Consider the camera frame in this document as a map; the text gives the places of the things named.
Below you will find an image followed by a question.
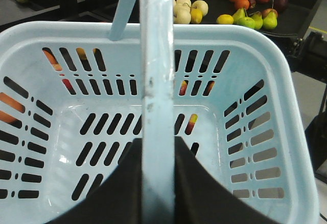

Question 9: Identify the dark red apple far right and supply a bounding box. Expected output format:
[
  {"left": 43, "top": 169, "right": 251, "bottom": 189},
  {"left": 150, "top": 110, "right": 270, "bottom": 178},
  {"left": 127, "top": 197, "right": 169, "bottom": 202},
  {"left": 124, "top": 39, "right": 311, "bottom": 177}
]
[{"left": 273, "top": 0, "right": 289, "bottom": 13}]

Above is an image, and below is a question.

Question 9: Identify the yellow lemon right upper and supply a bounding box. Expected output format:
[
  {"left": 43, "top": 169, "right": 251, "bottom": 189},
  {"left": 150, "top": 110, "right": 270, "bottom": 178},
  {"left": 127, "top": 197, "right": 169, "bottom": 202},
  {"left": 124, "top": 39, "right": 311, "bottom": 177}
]
[{"left": 216, "top": 14, "right": 234, "bottom": 24}]

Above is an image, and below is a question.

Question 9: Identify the yellow lemon near basket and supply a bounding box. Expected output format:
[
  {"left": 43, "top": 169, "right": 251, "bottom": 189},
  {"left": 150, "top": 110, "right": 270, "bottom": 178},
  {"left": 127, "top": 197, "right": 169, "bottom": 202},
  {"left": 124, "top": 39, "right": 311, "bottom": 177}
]
[{"left": 191, "top": 9, "right": 203, "bottom": 24}]

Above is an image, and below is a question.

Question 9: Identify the green pear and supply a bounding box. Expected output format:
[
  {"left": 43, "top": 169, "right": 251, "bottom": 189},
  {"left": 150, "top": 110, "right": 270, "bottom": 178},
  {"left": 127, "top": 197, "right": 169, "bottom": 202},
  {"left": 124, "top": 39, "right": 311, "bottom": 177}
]
[{"left": 263, "top": 11, "right": 277, "bottom": 30}]

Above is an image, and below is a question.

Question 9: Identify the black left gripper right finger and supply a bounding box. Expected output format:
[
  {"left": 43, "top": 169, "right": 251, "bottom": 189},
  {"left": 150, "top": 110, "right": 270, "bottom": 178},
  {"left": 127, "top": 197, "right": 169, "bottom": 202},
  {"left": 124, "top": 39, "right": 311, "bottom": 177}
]
[{"left": 174, "top": 137, "right": 277, "bottom": 223}]

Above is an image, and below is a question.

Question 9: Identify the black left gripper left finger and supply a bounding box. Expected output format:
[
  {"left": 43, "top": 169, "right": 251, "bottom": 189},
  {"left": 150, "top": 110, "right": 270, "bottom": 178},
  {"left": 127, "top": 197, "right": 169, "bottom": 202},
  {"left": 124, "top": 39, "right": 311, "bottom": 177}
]
[{"left": 49, "top": 138, "right": 142, "bottom": 224}]

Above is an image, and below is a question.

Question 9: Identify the green apple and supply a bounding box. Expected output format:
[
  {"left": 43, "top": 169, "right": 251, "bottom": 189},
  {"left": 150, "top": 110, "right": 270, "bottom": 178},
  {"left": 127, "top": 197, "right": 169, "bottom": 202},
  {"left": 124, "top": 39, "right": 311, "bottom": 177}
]
[{"left": 236, "top": 17, "right": 255, "bottom": 29}]

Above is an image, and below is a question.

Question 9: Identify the light blue plastic basket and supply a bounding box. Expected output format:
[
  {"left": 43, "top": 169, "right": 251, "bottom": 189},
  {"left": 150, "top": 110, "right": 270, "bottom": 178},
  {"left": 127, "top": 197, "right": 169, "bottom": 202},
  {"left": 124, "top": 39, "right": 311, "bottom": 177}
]
[{"left": 1, "top": 0, "right": 319, "bottom": 223}]

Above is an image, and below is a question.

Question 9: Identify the red apple front left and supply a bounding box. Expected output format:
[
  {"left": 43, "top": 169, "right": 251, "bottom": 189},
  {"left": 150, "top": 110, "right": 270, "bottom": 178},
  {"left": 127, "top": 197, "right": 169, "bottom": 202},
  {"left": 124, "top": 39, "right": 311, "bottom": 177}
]
[{"left": 185, "top": 114, "right": 198, "bottom": 135}]

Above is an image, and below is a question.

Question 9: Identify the red apple middle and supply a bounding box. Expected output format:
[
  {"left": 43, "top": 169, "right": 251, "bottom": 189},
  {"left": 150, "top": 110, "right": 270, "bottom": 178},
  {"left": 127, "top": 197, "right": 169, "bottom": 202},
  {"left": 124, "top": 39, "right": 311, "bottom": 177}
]
[{"left": 179, "top": 80, "right": 188, "bottom": 96}]

